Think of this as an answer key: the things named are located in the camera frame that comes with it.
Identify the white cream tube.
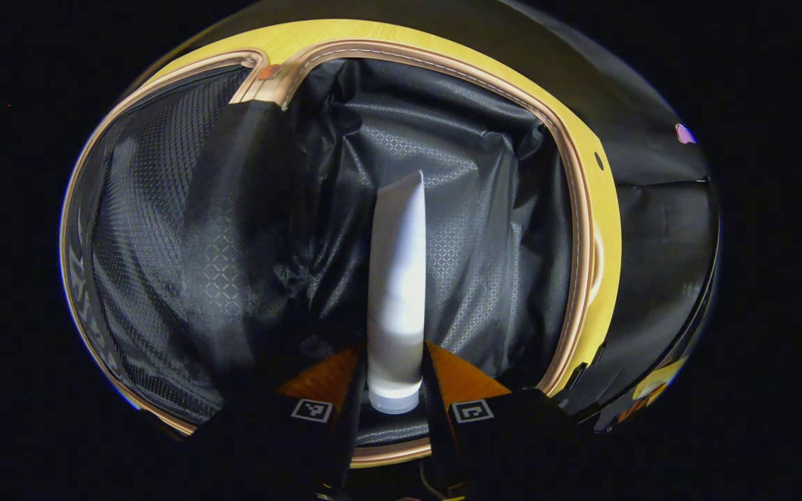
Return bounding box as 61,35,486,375
366,170,427,416

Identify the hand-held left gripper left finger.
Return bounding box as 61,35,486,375
192,342,368,501

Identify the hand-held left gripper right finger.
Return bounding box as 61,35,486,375
422,341,577,501

